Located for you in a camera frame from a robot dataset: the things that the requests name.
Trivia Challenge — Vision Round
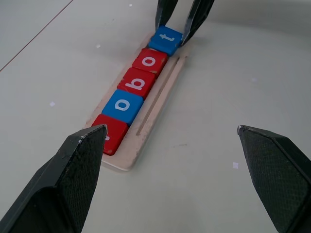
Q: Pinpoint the blue letter tile o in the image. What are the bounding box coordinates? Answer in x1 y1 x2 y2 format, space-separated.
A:
101 89 145 128

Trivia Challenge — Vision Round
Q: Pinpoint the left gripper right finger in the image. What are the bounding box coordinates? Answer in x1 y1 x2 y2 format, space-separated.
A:
236 125 311 233

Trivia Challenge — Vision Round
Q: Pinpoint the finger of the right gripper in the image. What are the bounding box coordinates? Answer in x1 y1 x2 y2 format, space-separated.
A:
155 0 179 31
180 0 216 47

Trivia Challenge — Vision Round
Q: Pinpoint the red letter tile o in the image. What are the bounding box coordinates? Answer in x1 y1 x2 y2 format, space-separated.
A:
131 47 169 80

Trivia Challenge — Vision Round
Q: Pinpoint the red letter tile r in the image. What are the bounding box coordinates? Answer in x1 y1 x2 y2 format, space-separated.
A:
91 114 129 157

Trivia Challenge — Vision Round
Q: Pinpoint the wooden letter tray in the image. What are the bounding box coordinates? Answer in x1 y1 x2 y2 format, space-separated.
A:
83 31 189 172

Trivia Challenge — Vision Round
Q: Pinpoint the red letter tile b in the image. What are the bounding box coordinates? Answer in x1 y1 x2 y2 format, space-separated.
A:
117 67 157 100

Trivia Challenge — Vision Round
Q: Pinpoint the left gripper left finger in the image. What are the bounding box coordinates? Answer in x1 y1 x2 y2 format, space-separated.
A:
0 124 108 233

